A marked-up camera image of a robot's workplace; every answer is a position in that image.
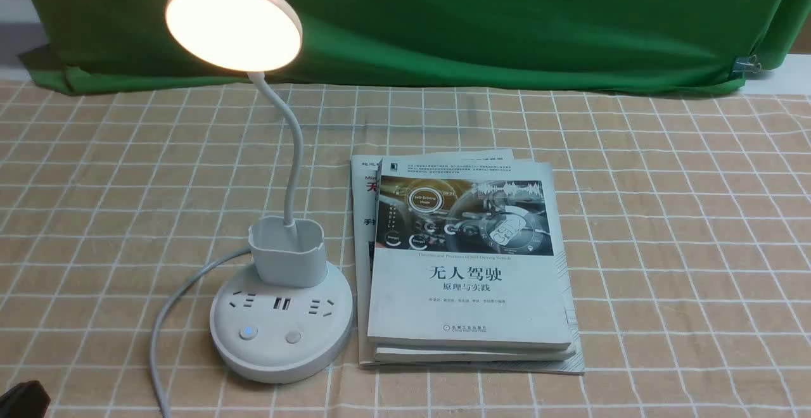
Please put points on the white desk lamp with base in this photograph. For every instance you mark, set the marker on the white desk lamp with base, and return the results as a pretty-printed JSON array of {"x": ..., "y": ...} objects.
[{"x": 286, "y": 316}]

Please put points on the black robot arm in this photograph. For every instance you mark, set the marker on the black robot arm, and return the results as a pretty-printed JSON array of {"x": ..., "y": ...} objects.
[{"x": 28, "y": 399}]

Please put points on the bottom white red-lettered book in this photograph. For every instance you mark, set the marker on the bottom white red-lettered book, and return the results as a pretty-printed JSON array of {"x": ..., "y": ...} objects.
[{"x": 363, "y": 171}]

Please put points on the top grey self-driving book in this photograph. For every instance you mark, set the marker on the top grey self-driving book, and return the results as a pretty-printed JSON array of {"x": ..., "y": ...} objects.
[{"x": 467, "y": 254}]

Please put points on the middle white book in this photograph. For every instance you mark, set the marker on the middle white book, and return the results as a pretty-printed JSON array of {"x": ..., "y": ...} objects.
[{"x": 401, "y": 354}]

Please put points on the green backdrop cloth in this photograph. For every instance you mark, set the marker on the green backdrop cloth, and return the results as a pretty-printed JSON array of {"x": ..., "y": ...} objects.
[{"x": 638, "y": 46}]

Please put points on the checkered beige tablecloth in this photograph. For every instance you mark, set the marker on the checkered beige tablecloth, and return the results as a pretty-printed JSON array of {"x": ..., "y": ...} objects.
[{"x": 686, "y": 224}]

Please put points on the metal binder clip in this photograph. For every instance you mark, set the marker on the metal binder clip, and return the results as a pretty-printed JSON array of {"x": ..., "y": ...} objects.
[{"x": 744, "y": 66}]

